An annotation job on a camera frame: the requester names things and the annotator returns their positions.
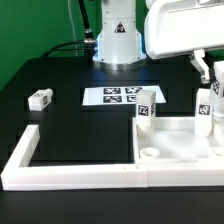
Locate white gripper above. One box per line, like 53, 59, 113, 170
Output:
144, 0, 224, 84

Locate white square tabletop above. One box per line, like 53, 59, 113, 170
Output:
132, 117, 224, 163

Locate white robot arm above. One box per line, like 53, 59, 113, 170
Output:
93, 0, 224, 84

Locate white sheet with fiducial tags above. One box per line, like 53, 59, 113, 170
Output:
82, 86, 166, 106

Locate white U-shaped obstacle fence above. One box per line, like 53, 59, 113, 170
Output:
1, 125, 224, 191

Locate black cable thick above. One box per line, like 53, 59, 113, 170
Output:
40, 0, 98, 58

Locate grey thin cable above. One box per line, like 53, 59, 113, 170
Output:
67, 0, 78, 57

